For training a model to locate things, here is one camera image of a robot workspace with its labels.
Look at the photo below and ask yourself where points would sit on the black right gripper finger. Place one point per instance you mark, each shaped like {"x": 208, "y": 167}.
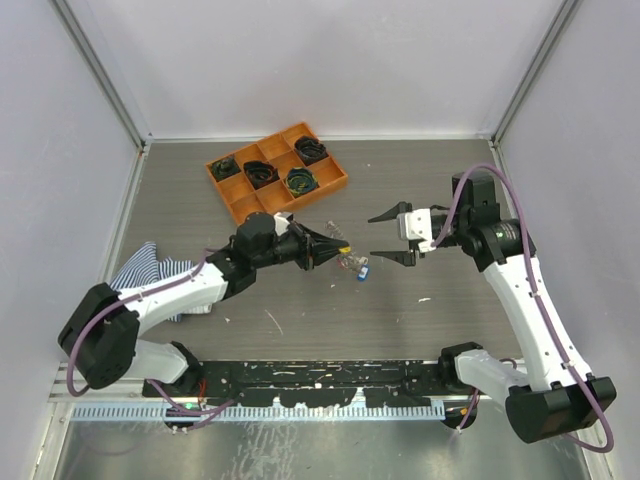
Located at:
{"x": 406, "y": 258}
{"x": 401, "y": 207}

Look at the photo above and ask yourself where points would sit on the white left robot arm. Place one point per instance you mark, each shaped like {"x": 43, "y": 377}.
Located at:
{"x": 103, "y": 338}

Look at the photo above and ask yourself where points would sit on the slotted cable duct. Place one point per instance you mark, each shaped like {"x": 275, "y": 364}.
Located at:
{"x": 162, "y": 411}

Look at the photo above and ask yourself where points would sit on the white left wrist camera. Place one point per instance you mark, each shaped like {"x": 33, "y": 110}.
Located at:
{"x": 282, "y": 222}

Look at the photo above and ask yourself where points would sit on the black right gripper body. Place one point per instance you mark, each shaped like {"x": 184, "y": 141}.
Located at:
{"x": 452, "y": 234}

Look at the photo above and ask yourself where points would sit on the left aluminium frame post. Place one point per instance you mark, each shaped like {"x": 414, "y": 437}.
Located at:
{"x": 78, "y": 19}

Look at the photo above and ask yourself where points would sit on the black mounting base plate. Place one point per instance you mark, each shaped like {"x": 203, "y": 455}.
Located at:
{"x": 314, "y": 384}

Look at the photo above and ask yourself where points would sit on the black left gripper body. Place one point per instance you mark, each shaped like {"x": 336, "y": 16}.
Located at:
{"x": 294, "y": 246}

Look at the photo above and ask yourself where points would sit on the dark rolled tie far left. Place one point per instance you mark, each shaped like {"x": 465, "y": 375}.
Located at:
{"x": 224, "y": 168}

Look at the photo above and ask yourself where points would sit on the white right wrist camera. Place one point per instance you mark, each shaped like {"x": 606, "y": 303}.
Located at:
{"x": 415, "y": 227}

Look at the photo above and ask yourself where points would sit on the blue yellow rolled tie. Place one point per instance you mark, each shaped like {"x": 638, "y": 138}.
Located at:
{"x": 300, "y": 181}

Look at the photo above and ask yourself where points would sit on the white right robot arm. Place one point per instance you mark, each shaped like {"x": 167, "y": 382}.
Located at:
{"x": 557, "y": 393}

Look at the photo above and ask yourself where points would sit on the orange compartment tray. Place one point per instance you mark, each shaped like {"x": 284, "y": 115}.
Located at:
{"x": 285, "y": 171}

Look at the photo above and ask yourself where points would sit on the aluminium corner post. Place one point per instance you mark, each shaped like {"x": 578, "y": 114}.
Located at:
{"x": 559, "y": 23}

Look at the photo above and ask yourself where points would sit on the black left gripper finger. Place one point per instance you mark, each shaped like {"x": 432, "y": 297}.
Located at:
{"x": 311, "y": 238}
{"x": 320, "y": 255}

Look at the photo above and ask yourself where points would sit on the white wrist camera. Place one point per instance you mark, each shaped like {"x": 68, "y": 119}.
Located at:
{"x": 415, "y": 227}
{"x": 282, "y": 222}

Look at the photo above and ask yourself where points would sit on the blue striped cloth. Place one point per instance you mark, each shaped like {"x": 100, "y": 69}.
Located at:
{"x": 144, "y": 268}

